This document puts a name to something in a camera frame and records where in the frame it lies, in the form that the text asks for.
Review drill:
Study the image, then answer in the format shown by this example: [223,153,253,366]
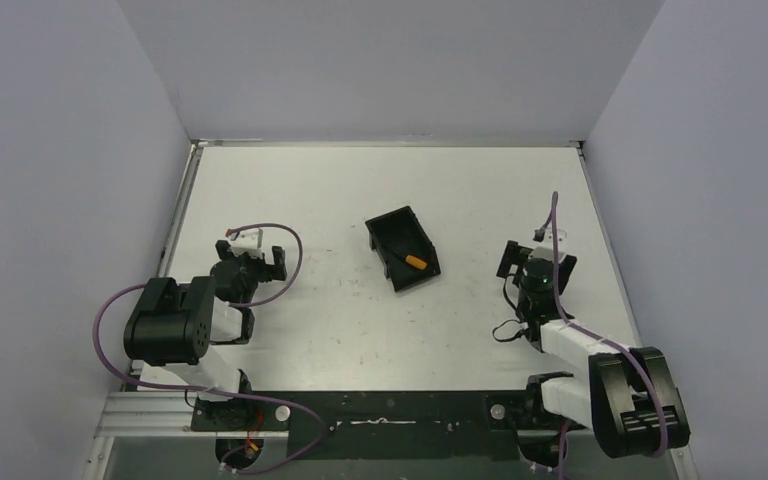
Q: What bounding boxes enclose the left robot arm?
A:
[123,238,287,431]

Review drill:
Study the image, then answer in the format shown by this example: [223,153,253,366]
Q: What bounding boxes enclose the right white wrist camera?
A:
[528,229,567,262]

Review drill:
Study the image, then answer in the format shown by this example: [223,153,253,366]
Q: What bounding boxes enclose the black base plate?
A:
[185,390,565,471]

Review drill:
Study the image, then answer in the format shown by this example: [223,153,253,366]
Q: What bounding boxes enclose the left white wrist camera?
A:
[226,228,264,259]

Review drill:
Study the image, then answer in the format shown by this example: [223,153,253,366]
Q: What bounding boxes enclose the aluminium frame rail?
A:
[82,388,700,480]

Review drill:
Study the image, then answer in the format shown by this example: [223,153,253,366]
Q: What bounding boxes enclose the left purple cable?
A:
[92,222,328,477]

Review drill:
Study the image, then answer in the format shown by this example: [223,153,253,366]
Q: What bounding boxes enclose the black plastic bin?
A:
[365,206,441,293]

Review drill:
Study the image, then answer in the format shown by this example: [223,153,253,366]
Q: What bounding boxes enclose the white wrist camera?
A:
[226,228,264,259]
[528,229,567,262]

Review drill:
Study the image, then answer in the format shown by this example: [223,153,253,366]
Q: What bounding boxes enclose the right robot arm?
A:
[496,241,691,458]

